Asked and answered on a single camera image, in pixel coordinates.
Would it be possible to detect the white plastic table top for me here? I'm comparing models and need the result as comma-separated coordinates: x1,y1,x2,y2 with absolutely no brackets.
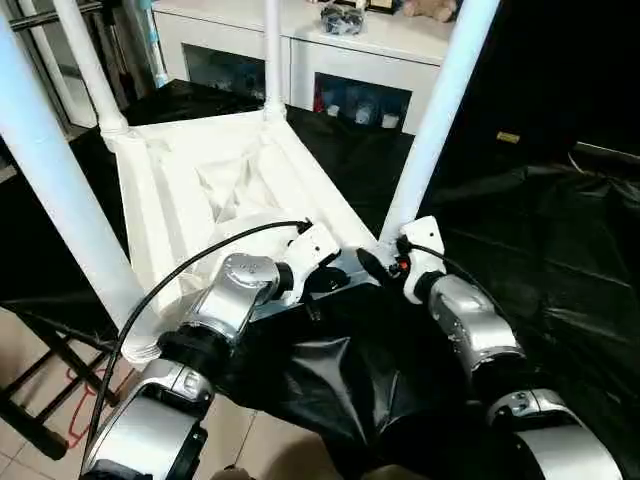
99,109,385,366

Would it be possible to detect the black mat cover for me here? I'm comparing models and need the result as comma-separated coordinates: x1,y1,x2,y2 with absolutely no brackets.
0,77,640,480

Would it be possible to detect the white cabinet with glass doors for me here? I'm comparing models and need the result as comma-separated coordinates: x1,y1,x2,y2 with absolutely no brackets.
152,0,454,136

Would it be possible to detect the long black pole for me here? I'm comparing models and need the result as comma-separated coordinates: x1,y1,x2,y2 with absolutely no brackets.
574,142,640,164

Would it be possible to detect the grey item on cabinet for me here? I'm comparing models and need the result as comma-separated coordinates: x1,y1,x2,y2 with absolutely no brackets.
319,3,367,37

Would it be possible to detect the tan plush toy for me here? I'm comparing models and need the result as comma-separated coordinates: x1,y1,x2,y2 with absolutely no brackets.
403,0,455,22

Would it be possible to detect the grey metal rack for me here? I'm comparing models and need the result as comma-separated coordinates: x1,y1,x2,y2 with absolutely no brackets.
0,0,169,136

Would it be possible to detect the black metal stand leg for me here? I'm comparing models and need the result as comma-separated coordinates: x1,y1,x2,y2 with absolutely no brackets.
0,309,121,461

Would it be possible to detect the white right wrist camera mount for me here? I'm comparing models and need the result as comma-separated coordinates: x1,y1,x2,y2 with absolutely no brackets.
397,215,447,305

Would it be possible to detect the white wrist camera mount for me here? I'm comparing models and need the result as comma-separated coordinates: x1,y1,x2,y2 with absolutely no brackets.
397,215,447,305
284,222,344,302

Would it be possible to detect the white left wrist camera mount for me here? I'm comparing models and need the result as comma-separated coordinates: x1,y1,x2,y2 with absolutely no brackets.
284,222,344,302

